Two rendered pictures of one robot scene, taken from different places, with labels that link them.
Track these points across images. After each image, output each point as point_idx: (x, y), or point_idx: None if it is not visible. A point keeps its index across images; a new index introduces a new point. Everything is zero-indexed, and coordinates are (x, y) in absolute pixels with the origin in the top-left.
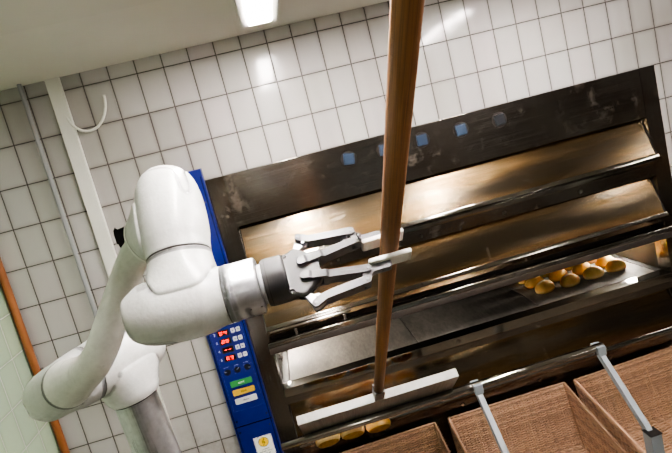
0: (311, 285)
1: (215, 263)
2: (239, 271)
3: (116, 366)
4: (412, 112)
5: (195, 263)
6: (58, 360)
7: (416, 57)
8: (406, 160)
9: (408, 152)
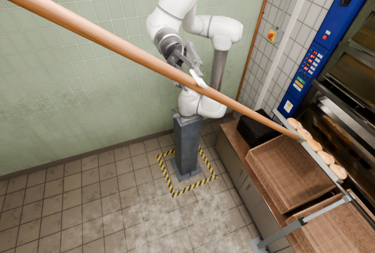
0: (169, 64)
1: (172, 24)
2: (160, 35)
3: (213, 32)
4: (67, 28)
5: (158, 19)
6: (201, 15)
7: None
8: (111, 50)
9: (107, 47)
